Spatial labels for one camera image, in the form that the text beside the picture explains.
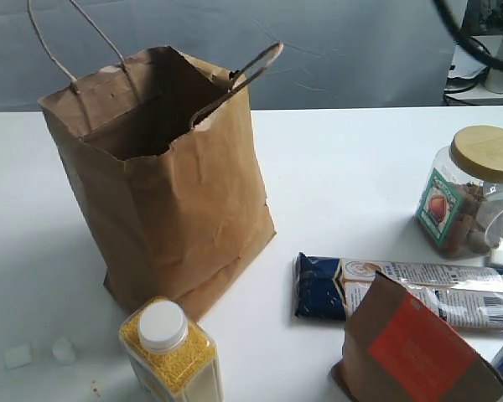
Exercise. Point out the brown paper bag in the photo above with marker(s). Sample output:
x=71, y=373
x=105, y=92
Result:
x=159, y=152

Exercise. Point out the white backdrop cloth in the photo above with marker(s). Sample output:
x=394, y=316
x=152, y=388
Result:
x=337, y=54

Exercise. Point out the yellow millet bottle white cap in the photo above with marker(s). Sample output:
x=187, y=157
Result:
x=173, y=358

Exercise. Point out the brown pouch with orange label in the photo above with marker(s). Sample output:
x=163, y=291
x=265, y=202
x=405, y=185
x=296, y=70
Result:
x=405, y=352

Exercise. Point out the clear jar with yellow lid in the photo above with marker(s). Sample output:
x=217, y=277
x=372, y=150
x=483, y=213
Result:
x=461, y=207

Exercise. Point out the white cube right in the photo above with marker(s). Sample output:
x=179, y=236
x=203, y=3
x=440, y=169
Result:
x=63, y=351

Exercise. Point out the blue noodle package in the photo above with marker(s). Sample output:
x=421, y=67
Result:
x=465, y=297

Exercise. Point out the small white cube near jar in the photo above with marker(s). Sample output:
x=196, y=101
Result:
x=495, y=258

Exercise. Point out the white cube left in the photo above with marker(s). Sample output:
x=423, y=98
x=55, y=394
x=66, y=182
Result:
x=18, y=356

